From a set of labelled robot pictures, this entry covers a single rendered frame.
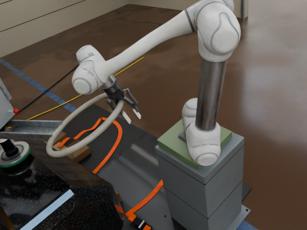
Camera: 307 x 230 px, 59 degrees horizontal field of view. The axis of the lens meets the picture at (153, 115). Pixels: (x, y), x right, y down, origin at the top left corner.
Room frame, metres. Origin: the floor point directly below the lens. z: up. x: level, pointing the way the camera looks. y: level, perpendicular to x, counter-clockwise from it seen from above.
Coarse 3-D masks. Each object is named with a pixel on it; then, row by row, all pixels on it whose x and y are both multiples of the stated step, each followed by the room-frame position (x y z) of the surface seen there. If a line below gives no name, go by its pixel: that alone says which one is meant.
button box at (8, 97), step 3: (0, 78) 1.48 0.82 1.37; (0, 81) 1.47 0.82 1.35; (0, 84) 1.46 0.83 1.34; (3, 84) 1.48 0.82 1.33; (0, 87) 1.46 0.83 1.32; (3, 87) 1.47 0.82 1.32; (3, 90) 1.46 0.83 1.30; (6, 90) 1.48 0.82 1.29; (6, 93) 1.47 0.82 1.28; (6, 96) 1.46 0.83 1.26; (9, 96) 1.47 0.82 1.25; (9, 99) 1.46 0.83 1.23
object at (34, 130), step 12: (12, 120) 1.42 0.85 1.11; (24, 120) 1.38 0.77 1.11; (36, 120) 1.35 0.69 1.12; (48, 120) 1.32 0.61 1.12; (60, 120) 1.30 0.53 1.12; (0, 132) 1.31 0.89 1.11; (12, 132) 1.29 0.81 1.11; (24, 132) 1.26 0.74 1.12; (36, 132) 1.30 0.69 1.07; (48, 132) 1.27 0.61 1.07; (60, 132) 1.24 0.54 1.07
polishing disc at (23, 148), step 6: (18, 144) 1.48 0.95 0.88; (24, 144) 1.46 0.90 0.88; (24, 150) 1.40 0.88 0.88; (0, 156) 1.39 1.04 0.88; (12, 156) 1.37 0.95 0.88; (18, 156) 1.35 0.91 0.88; (24, 156) 1.35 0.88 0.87; (0, 162) 1.33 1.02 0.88; (6, 162) 1.31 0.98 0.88; (12, 162) 1.30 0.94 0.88
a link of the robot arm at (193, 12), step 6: (204, 0) 1.11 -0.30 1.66; (210, 0) 1.06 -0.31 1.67; (216, 0) 1.05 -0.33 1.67; (222, 0) 1.07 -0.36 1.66; (228, 0) 1.06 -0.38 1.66; (192, 6) 1.11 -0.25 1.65; (198, 6) 1.08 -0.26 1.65; (204, 6) 1.03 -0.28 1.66; (228, 6) 1.05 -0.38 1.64; (192, 12) 1.09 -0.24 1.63; (198, 12) 1.04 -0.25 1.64; (192, 18) 1.08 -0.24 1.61; (192, 24) 1.07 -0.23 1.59
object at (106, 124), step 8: (96, 96) 1.38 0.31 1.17; (104, 96) 1.35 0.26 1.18; (88, 104) 1.37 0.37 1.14; (120, 104) 1.10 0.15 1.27; (80, 112) 1.36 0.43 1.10; (112, 112) 1.04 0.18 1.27; (64, 120) 1.30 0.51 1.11; (112, 120) 1.00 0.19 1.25; (104, 128) 0.97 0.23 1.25; (56, 136) 1.20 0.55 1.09; (88, 136) 0.94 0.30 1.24; (96, 136) 0.94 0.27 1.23; (48, 144) 1.10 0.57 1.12; (80, 144) 0.92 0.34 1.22; (48, 152) 1.01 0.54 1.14; (56, 152) 0.96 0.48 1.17; (64, 152) 0.93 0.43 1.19; (72, 152) 0.92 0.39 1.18
